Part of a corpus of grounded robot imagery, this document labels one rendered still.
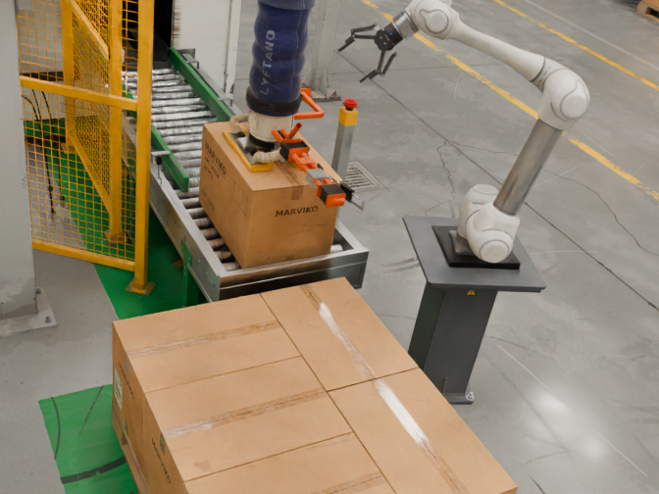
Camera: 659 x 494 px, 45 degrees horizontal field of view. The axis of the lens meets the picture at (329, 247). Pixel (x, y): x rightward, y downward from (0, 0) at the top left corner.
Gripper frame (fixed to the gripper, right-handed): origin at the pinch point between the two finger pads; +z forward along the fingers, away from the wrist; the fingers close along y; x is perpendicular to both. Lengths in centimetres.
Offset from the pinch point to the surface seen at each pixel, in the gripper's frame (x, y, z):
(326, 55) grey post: -336, 61, 37
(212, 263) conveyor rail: -17, -29, 94
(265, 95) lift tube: -20.3, 13.3, 36.4
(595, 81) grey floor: -517, -85, -141
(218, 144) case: -37, 11, 68
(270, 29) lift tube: -11.6, 30.5, 18.7
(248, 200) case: -13, -17, 65
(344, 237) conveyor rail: -58, -53, 51
